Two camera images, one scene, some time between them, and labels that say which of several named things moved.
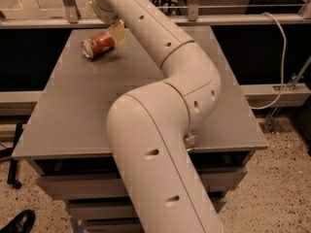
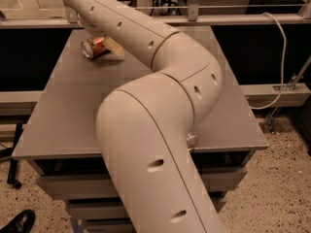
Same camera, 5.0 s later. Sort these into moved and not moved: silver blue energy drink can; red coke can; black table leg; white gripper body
Moved: white gripper body
Not moved: black table leg; silver blue energy drink can; red coke can
